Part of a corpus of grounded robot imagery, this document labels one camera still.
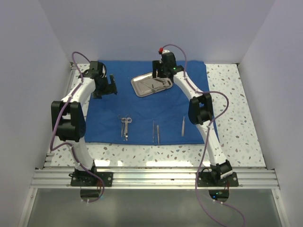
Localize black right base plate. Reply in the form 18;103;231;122
197;172;239;187

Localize aluminium mounting rail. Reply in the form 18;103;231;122
30;156;279;190

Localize blue surgical drape cloth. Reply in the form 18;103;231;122
85;61;204;145

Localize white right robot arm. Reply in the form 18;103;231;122
152;48;233;186

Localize thin steel tweezers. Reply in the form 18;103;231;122
152;120;156;143

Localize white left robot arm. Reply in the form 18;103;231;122
50;61;117;186

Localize broad steel tweezers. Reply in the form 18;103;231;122
181;116;185;137

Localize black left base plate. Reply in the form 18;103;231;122
69;171;114;187

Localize angled steel tweezers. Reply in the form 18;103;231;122
140;79;172;92

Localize stainless steel instrument tray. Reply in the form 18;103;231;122
131;73;172;97

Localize steel surgical scissors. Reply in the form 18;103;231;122
121;115;132;141

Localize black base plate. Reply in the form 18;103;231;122
197;172;239;187
69;171;114;187

